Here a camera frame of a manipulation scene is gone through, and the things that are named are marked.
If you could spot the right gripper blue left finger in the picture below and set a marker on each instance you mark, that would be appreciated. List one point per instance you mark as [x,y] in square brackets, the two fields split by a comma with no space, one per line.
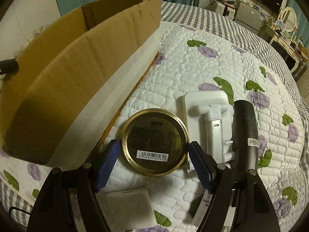
[105,162]

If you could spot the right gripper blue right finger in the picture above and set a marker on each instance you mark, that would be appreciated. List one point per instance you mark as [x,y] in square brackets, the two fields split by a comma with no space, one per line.
[203,164]

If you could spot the round gold tin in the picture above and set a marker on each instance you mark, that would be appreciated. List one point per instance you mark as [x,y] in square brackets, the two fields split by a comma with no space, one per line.
[154,142]

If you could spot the white folding phone stand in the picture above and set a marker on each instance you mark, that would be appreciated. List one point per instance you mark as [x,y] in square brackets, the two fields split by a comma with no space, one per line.
[208,121]

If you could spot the black remote control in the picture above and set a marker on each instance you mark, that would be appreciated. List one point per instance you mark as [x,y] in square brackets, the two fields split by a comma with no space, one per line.
[245,136]

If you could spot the brown cardboard box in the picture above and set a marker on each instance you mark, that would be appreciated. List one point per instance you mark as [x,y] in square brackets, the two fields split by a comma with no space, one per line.
[74,77]

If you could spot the white square packet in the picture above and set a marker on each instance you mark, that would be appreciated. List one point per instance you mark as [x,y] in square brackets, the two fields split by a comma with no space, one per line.
[132,209]

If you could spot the white floral quilt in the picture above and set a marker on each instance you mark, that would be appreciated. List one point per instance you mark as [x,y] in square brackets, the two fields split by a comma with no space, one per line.
[246,72]

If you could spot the white dressing table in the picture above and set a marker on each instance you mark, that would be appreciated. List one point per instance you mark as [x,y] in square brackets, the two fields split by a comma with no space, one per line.
[291,52]

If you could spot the grey checked bedsheet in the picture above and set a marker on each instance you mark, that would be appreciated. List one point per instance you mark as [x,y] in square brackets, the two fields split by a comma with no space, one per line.
[205,20]

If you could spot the grey cabinet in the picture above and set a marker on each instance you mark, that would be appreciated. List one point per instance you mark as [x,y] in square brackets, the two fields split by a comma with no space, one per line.
[248,17]

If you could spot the white suitcase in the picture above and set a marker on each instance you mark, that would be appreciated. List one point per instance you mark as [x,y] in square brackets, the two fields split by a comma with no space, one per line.
[224,9]

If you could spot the oval vanity mirror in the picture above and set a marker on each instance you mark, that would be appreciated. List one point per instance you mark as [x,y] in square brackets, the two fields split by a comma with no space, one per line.
[287,20]

